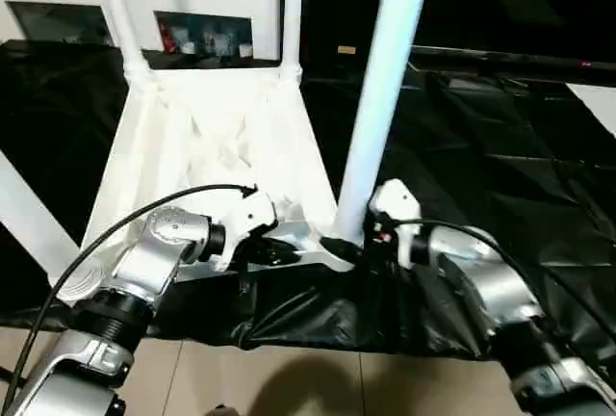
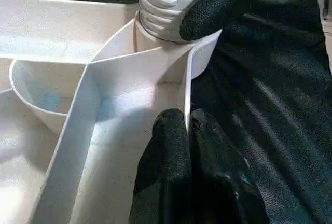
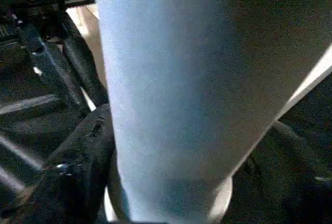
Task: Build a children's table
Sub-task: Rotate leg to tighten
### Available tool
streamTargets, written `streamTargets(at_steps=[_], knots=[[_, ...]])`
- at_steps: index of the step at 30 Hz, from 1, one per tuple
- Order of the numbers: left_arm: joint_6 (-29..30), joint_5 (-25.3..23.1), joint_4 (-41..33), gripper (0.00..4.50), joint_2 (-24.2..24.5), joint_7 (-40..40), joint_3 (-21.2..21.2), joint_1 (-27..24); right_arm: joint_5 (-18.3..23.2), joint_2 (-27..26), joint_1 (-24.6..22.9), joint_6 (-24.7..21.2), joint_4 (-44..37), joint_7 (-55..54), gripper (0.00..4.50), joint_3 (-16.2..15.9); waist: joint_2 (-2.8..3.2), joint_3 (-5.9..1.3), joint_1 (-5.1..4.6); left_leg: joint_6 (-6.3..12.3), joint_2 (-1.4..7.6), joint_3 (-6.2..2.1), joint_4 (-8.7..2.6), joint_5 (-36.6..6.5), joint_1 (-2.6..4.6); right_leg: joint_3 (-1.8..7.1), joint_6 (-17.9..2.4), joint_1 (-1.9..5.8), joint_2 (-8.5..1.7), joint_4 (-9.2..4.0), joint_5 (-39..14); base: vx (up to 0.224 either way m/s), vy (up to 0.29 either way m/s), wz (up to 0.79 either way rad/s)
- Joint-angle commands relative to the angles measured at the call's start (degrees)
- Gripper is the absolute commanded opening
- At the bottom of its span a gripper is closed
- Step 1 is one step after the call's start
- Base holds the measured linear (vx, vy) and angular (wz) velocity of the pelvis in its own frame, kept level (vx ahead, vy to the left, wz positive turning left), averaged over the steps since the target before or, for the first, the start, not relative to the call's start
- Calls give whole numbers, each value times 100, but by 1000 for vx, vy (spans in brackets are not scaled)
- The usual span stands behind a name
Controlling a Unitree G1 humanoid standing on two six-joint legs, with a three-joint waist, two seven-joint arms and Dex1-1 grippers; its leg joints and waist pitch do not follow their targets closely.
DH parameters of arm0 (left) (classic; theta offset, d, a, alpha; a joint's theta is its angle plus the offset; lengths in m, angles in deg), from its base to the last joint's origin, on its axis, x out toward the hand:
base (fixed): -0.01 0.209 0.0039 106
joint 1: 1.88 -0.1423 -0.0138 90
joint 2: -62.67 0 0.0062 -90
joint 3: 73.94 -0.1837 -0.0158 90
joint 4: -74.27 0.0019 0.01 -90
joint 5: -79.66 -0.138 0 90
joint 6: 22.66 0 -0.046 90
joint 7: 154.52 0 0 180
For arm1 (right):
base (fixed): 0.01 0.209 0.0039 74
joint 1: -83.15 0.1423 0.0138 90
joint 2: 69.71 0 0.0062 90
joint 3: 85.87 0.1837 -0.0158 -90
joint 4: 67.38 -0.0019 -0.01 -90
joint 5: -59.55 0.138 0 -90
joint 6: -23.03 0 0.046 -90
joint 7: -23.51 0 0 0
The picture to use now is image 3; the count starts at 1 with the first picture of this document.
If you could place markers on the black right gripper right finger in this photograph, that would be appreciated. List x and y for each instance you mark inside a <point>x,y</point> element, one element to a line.
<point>285,187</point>

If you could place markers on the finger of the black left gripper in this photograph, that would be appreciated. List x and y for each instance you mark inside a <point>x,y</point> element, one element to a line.
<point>83,63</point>

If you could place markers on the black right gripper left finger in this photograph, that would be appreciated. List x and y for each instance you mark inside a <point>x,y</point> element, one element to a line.
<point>72,177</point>

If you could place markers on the white plastic table leg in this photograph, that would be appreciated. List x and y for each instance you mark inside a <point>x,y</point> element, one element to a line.
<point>168,78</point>

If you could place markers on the black mat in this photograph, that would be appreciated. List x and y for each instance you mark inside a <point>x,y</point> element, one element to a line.
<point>311,110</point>

